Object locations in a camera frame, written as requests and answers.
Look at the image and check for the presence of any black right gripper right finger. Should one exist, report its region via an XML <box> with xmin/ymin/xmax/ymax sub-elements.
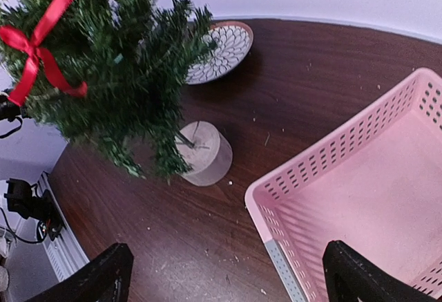
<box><xmin>323</xmin><ymin>240</ymin><xmax>436</xmax><ymax>302</ymax></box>

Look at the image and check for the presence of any aluminium front rail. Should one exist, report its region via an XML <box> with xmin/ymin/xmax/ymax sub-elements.
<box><xmin>37</xmin><ymin>171</ymin><xmax>90</xmax><ymax>282</ymax></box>

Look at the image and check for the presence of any floral patterned ceramic plate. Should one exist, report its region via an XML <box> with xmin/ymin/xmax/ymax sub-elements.
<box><xmin>186</xmin><ymin>21</ymin><xmax>253</xmax><ymax>85</ymax></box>

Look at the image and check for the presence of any red ribbon ornament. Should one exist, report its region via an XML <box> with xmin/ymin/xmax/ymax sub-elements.
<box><xmin>1</xmin><ymin>0</ymin><xmax>88</xmax><ymax>106</ymax></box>

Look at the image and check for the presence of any pink perforated plastic basket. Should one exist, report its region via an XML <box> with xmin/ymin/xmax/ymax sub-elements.
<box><xmin>244</xmin><ymin>68</ymin><xmax>441</xmax><ymax>301</ymax></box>

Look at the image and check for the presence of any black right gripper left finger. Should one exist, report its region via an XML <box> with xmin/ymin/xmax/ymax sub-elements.
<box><xmin>29</xmin><ymin>243</ymin><xmax>134</xmax><ymax>302</ymax></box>

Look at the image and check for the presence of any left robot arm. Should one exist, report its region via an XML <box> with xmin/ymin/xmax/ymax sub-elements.
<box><xmin>1</xmin><ymin>89</ymin><xmax>23</xmax><ymax>139</ymax></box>

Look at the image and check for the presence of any small green christmas tree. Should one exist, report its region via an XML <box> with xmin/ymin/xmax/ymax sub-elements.
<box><xmin>1</xmin><ymin>0</ymin><xmax>216</xmax><ymax>179</ymax></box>

